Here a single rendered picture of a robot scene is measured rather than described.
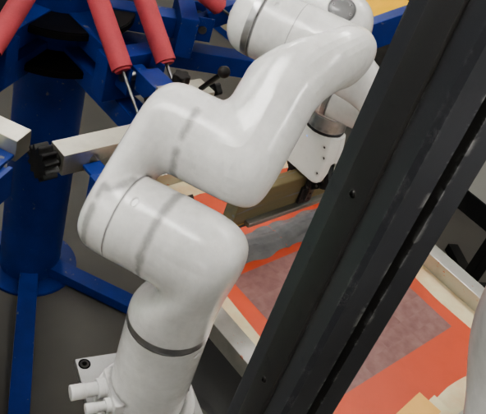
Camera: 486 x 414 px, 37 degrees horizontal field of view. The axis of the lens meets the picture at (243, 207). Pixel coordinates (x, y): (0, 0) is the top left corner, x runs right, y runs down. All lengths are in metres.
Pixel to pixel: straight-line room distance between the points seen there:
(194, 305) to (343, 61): 0.30
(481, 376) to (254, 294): 0.93
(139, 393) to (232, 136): 0.32
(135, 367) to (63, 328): 1.65
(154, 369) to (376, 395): 0.58
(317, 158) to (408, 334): 0.38
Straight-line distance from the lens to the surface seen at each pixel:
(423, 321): 1.48
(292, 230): 1.51
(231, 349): 1.23
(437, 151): 0.37
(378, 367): 1.35
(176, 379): 0.83
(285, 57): 0.76
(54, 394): 2.31
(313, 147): 1.32
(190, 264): 0.69
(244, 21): 0.85
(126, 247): 0.71
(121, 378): 0.86
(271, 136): 0.73
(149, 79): 1.70
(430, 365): 1.41
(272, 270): 1.42
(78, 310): 2.52
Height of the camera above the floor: 1.91
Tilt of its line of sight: 38 degrees down
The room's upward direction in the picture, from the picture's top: 20 degrees clockwise
